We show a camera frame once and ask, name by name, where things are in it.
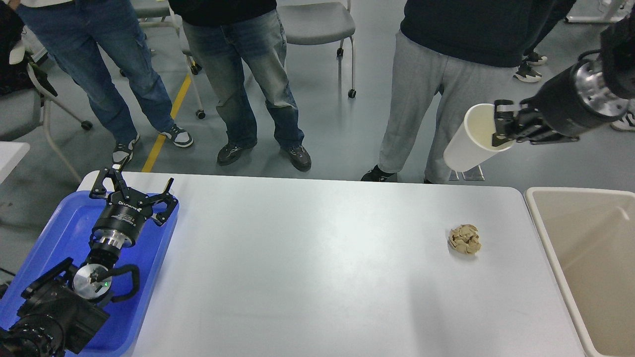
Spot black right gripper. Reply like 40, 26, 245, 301
492, 64, 603, 147

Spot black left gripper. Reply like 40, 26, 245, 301
90, 167, 180, 247

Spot white paper cup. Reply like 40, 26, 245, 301
443, 104, 514, 172

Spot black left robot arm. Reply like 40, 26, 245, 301
1, 168, 179, 357

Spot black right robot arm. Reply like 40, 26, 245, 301
492, 14, 635, 147

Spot person in grey sweatpants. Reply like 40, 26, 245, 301
362, 0, 554, 183

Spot person in dark trousers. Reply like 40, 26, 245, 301
514, 0, 576, 83

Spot person in white sneakers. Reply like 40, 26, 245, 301
610, 99, 635, 132

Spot crumpled brown paper ball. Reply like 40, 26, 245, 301
447, 224, 482, 254

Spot white side table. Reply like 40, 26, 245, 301
0, 141, 30, 183

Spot beige plastic bin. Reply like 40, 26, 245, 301
525, 187, 635, 357

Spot grey chair at left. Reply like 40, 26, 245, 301
1, 40, 93, 182

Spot person in blue jeans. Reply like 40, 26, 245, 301
7, 0, 193, 166

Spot person in faded jeans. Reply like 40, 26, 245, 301
169, 0, 312, 172

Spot grey chair behind left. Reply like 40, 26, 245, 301
119, 0, 206, 119

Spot grey chair with casters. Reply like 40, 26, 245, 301
277, 0, 357, 99

